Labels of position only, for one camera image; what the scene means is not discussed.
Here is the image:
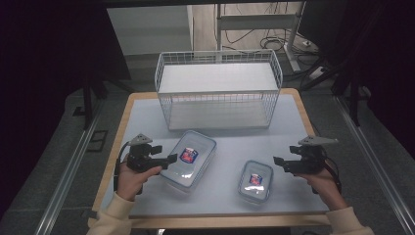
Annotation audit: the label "white cabinet panel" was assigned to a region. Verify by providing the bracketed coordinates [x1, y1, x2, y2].
[107, 4, 196, 57]

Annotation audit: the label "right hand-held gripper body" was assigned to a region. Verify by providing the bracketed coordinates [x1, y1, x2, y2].
[283, 134, 340, 174]

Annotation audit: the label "small clear plastic food container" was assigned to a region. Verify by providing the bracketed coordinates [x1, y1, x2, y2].
[237, 160, 274, 205]

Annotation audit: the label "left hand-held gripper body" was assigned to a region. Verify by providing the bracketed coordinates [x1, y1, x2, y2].
[125, 133, 164, 174]

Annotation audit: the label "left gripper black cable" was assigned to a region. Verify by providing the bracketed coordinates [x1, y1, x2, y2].
[113, 140, 132, 192]

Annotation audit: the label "white wire two-tier rack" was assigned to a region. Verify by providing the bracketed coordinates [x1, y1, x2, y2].
[154, 49, 284, 131]

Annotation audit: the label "person's right hand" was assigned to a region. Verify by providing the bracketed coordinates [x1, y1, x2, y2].
[294, 166, 348, 212]

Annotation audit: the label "aluminium floor rail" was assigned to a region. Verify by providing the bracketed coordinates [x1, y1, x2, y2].
[33, 97, 106, 235]
[335, 95, 415, 235]

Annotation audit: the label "large clear plastic food container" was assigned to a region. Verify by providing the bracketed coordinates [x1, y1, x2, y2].
[159, 129, 218, 193]

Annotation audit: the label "white power strip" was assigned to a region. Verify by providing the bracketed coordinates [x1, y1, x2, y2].
[307, 66, 326, 81]

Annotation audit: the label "black metal stand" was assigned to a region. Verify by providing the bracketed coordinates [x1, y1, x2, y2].
[300, 57, 374, 127]

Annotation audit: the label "person's left hand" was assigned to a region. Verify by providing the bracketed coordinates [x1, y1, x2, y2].
[115, 156, 163, 203]

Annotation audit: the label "black floor cables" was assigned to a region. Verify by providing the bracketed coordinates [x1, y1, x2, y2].
[223, 28, 322, 58]

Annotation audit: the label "white metal desk frame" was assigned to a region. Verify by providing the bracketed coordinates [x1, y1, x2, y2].
[214, 1, 307, 73]

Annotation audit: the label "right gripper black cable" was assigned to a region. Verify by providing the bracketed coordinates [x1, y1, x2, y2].
[311, 157, 343, 196]

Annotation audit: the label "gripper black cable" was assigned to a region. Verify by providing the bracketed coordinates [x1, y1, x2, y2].
[113, 140, 132, 192]
[311, 157, 343, 196]

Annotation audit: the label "black floor plate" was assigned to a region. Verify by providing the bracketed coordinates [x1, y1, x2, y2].
[86, 129, 109, 153]

